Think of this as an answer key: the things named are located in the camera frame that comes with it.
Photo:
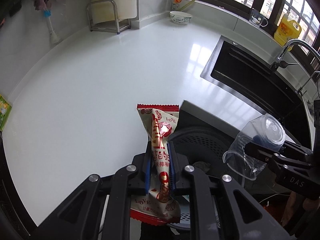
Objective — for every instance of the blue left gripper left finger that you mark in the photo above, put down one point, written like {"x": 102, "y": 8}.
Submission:
{"x": 147, "y": 166}

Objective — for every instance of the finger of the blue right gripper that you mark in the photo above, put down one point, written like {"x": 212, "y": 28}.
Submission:
{"x": 291, "y": 150}
{"x": 270, "y": 157}

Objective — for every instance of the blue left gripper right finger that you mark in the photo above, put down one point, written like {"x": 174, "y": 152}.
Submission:
{"x": 173, "y": 168}

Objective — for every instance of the clear plastic cup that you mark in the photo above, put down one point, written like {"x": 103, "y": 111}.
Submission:
{"x": 264, "y": 131}

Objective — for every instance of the red white snack wrapper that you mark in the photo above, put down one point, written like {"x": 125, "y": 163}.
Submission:
{"x": 157, "y": 207}

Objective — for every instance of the grey perforated trash bin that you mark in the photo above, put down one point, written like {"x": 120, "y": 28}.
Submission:
{"x": 204, "y": 148}

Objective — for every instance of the black kitchen sink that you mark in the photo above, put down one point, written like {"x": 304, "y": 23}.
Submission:
{"x": 249, "y": 78}

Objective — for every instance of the person's right hand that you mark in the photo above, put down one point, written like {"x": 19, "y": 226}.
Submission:
{"x": 298, "y": 209}

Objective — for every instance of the chrome faucet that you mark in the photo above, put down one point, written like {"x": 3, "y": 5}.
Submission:
{"x": 297, "y": 51}

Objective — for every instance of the yellow oil bottle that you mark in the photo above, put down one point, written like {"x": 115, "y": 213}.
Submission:
{"x": 287, "y": 30}

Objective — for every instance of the glass mug with print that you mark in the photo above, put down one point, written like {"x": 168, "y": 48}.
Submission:
{"x": 257, "y": 19}

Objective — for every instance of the white patterned ceramic bowl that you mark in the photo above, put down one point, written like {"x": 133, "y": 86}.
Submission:
{"x": 180, "y": 18}

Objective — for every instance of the metal cutting board rack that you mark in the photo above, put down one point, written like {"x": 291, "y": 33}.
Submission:
{"x": 112, "y": 25}

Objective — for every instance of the yellow green detergent pouch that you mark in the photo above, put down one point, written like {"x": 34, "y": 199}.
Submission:
{"x": 5, "y": 109}

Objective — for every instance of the blue white bottle brush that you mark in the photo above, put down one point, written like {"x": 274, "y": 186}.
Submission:
{"x": 54, "y": 38}

